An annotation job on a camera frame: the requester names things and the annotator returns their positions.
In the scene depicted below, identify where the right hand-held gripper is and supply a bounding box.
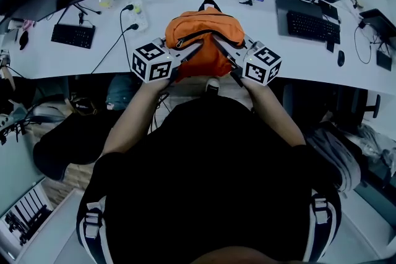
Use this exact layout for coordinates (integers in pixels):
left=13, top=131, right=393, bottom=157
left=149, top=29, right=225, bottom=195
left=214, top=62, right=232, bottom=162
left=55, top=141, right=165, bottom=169
left=212, top=35, right=282, bottom=86

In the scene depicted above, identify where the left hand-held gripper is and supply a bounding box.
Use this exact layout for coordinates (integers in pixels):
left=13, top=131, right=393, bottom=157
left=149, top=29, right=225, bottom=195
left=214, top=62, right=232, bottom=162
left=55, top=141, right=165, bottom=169
left=132, top=37, right=204, bottom=83

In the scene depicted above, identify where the orange backpack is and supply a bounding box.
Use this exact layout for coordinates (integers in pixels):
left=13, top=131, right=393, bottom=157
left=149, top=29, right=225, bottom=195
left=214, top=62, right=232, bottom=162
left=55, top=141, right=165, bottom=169
left=165, top=0, right=247, bottom=83

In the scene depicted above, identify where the person's right forearm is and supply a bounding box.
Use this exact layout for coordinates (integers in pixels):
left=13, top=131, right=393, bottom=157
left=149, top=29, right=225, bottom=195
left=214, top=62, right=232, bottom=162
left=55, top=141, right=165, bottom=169
left=244, top=79, right=307, bottom=149

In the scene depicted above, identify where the person's left forearm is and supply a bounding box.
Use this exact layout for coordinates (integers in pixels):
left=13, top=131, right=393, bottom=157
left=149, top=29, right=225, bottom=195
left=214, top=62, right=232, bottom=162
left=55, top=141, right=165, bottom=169
left=101, top=80, right=170, bottom=157

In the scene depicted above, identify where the person's white shoe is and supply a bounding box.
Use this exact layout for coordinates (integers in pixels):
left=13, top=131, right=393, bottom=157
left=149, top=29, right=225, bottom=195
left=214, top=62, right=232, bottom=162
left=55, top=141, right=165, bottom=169
left=204, top=77, right=222, bottom=94

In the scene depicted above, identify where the white power strip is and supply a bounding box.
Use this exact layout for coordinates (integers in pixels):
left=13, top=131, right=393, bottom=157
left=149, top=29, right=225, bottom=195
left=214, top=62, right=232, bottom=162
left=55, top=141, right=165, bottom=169
left=123, top=0, right=150, bottom=32

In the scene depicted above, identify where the grey laptop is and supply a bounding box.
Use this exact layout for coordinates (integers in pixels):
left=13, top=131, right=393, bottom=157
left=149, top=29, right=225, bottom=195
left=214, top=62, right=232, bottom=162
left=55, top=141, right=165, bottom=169
left=274, top=0, right=325, bottom=38

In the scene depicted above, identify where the black keyboard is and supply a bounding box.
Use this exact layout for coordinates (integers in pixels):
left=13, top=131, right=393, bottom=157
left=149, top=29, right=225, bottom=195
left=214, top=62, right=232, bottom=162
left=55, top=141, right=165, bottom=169
left=286, top=10, right=342, bottom=45
left=50, top=23, right=97, bottom=50

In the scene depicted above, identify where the black phone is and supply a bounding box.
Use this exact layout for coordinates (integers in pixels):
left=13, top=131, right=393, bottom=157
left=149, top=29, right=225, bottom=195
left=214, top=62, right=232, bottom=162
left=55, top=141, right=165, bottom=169
left=317, top=0, right=340, bottom=22

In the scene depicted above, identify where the black bag with logo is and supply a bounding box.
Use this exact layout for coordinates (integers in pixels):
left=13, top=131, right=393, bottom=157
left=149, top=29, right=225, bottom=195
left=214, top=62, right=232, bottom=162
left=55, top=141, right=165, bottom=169
left=68, top=95, right=97, bottom=116

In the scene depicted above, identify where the person's black shirt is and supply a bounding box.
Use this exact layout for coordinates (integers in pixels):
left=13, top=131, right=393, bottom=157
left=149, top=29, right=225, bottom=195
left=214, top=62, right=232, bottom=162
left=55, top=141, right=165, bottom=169
left=76, top=95, right=343, bottom=264

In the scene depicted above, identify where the grey bag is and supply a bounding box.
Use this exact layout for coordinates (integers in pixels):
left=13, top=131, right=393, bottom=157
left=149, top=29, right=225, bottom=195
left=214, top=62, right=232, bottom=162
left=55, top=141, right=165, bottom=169
left=304, top=121, right=363, bottom=193

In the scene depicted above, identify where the small black box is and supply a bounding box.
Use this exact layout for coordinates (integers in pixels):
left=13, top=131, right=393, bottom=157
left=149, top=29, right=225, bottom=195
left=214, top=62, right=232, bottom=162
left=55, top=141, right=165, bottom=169
left=376, top=49, right=394, bottom=72

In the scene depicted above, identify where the grey chair base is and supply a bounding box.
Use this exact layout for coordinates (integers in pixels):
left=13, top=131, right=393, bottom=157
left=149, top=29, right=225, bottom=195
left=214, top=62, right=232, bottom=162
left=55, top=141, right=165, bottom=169
left=27, top=104, right=66, bottom=125

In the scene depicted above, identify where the clear plastic bag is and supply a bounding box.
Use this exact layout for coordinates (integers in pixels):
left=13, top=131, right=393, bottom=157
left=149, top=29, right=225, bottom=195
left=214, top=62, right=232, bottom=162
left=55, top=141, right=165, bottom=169
left=355, top=122, right=396, bottom=164

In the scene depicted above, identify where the dark flat screen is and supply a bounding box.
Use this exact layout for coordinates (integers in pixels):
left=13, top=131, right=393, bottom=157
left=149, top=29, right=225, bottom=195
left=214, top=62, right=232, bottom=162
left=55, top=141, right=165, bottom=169
left=0, top=0, right=29, bottom=17

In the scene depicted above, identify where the person's head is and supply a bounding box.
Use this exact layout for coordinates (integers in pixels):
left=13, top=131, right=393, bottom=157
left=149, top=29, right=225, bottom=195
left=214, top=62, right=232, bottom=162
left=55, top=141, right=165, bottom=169
left=191, top=245, right=313, bottom=264

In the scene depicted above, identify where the black rack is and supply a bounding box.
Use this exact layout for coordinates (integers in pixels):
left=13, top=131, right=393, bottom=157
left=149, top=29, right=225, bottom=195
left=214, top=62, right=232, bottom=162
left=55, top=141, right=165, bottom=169
left=3, top=185, right=54, bottom=247

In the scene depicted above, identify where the black power cable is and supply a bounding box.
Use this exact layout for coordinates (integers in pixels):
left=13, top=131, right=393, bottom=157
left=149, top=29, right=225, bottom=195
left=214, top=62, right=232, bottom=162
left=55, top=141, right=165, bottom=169
left=119, top=3, right=135, bottom=67
left=90, top=23, right=140, bottom=75

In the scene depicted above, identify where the thin black cable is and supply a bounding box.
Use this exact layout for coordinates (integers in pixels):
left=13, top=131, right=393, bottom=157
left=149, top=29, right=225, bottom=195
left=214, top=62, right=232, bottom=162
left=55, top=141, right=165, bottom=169
left=353, top=20, right=372, bottom=65

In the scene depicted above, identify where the black white shoulder strap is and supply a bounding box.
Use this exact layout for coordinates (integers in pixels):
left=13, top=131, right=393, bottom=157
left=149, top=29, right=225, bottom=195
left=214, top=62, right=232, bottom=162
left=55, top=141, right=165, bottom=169
left=76, top=199, right=108, bottom=264
left=304, top=190, right=342, bottom=263

